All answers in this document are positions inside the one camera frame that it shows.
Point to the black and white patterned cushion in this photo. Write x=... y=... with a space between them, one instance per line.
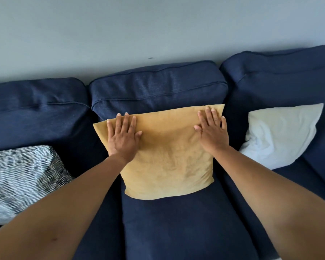
x=19 y=178

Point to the person's left little finger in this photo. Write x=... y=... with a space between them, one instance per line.
x=110 y=127

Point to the person's left hand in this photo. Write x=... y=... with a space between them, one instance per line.
x=122 y=142

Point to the person's left forearm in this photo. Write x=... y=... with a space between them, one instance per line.
x=57 y=213

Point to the person's right little finger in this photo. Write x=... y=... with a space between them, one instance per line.
x=224 y=123

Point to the mustard yellow cushion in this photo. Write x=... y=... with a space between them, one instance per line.
x=169 y=157

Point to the person's right forearm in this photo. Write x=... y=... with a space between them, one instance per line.
x=276 y=205

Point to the white pillow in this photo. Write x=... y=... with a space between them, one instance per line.
x=279 y=135

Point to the person's left thumb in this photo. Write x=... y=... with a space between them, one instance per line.
x=138 y=134

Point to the person's left middle finger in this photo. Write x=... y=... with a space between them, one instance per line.
x=126 y=121

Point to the navy blue sofa back cushion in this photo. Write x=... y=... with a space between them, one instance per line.
x=276 y=81
x=35 y=116
x=159 y=86

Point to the person's right middle finger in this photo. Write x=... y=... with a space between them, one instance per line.
x=209 y=115

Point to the person's right thumb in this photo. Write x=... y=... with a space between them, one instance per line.
x=198 y=128

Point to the navy blue sofa seat cushion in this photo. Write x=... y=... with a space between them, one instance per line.
x=100 y=222
x=295 y=181
x=178 y=230

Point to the person's right hand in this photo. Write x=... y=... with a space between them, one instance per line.
x=214 y=136

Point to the navy blue sofa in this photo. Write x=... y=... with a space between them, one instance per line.
x=165 y=230

